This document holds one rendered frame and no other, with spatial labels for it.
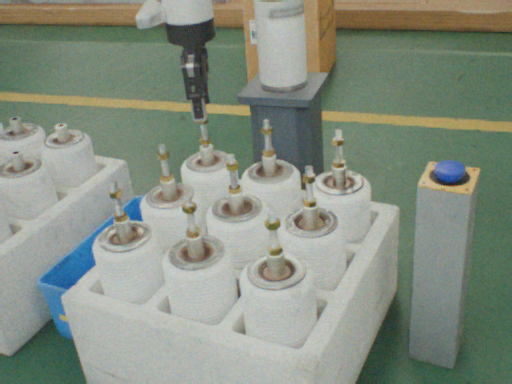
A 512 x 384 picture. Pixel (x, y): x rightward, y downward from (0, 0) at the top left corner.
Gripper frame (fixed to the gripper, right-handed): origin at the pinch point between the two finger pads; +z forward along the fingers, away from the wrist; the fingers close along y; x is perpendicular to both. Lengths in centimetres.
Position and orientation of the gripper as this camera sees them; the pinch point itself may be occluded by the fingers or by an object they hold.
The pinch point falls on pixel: (200, 104)
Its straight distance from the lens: 104.4
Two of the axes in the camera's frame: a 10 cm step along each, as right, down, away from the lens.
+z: 0.8, 8.6, 5.0
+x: -10.0, 0.7, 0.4
